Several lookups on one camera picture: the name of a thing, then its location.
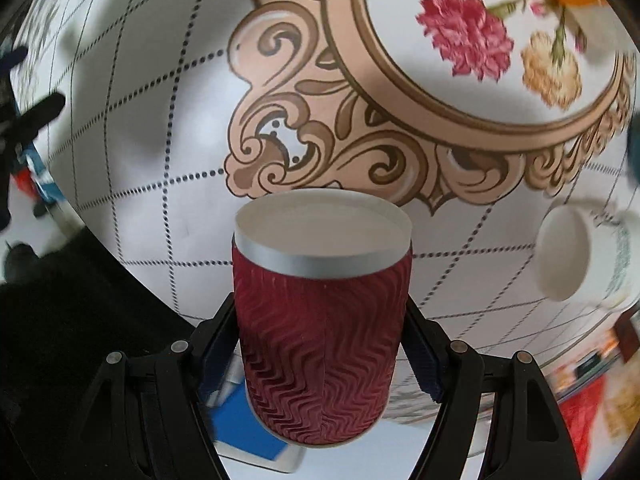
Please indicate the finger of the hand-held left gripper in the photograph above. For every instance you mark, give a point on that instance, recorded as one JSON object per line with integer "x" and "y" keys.
{"x": 42, "y": 110}

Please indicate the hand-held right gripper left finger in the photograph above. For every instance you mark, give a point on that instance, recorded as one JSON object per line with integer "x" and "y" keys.
{"x": 217, "y": 357}

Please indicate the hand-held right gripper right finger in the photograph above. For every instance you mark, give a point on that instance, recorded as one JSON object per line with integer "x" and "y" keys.
{"x": 426, "y": 366}

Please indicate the red ribbed cup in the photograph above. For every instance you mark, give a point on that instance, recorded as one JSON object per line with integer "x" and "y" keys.
{"x": 320, "y": 340}

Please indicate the white cup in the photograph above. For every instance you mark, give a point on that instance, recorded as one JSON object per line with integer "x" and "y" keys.
{"x": 562, "y": 255}

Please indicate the blue flat box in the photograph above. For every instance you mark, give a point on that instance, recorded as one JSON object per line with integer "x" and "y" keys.
{"x": 250, "y": 427}

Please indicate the floral printed tablecloth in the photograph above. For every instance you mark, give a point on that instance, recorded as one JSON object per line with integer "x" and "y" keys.
{"x": 165, "y": 125}

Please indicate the red cloth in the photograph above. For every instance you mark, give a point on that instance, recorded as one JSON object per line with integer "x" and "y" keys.
{"x": 587, "y": 422}

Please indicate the dark teal object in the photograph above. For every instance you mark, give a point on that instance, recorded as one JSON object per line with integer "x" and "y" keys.
{"x": 634, "y": 147}

